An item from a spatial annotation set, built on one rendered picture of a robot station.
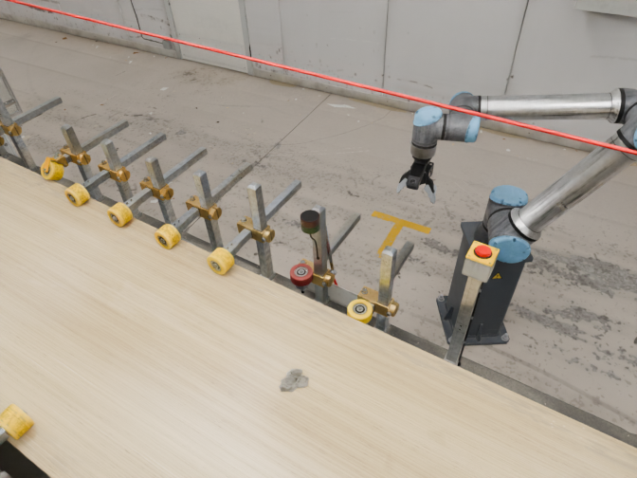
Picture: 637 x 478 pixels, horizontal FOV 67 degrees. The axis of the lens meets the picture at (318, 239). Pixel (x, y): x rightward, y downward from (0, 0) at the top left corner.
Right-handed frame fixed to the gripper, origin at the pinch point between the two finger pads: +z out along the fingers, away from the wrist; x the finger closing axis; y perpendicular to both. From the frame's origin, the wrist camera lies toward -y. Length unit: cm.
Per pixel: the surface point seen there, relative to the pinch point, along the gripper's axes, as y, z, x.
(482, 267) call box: -50, -26, -35
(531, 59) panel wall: 225, 33, -7
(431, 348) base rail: -45, 24, -26
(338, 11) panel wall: 224, 21, 147
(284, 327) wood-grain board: -73, 4, 15
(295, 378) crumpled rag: -87, 2, 2
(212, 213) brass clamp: -44, -2, 64
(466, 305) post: -48, -8, -33
